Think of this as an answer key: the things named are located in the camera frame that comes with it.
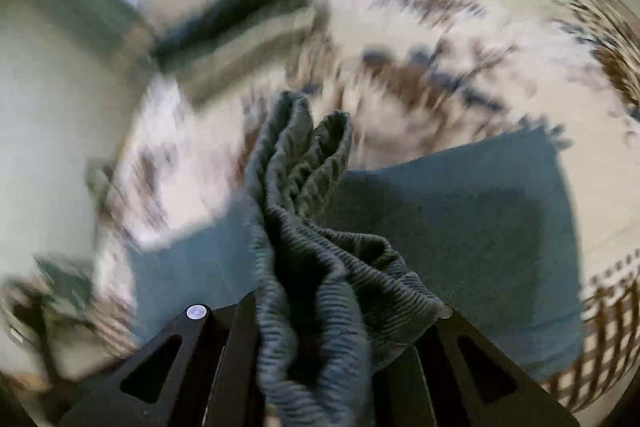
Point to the floral printed blanket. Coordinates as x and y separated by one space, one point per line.
450 57

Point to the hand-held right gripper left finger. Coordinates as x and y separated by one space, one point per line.
235 347

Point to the blue-grey ribbed pants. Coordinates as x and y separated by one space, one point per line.
450 232

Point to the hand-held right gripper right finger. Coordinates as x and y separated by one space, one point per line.
440 357

